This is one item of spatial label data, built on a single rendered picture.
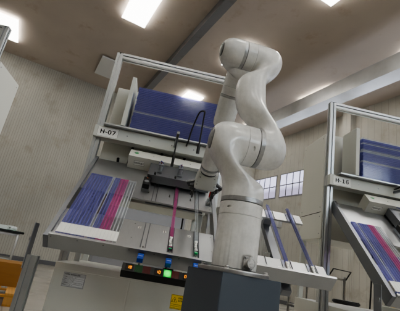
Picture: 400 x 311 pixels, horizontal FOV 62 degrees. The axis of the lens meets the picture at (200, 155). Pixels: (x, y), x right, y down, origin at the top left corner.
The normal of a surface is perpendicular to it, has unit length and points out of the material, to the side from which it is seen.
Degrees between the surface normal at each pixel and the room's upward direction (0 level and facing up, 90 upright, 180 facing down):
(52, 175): 90
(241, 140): 101
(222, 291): 90
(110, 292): 90
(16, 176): 90
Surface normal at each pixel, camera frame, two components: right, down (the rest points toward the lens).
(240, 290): 0.47, -0.20
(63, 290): 0.15, -0.29
